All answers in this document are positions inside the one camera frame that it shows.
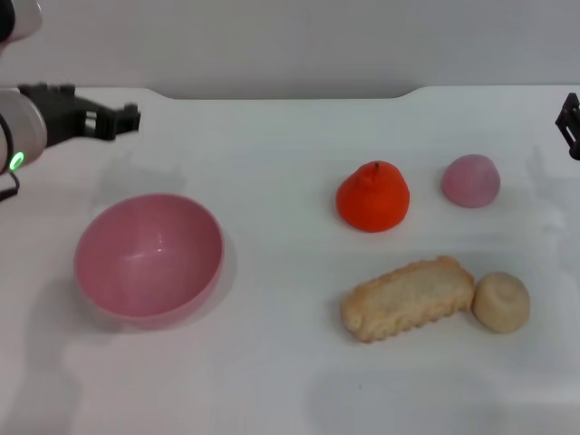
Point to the round beige toy bun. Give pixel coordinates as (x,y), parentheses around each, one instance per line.
(500,302)

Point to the orange toy fruit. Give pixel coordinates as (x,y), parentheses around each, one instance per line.
(374,199)

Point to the pink plastic bowl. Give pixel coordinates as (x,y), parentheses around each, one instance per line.
(149,260)

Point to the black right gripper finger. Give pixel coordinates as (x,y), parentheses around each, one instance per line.
(573,122)

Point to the left wrist camera housing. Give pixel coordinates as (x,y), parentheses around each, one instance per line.
(20,20)

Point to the long toy bread loaf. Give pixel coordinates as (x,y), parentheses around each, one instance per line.
(408,301)

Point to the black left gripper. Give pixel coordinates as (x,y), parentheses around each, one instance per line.
(59,115)

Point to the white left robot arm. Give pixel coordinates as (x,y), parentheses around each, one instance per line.
(22,131)

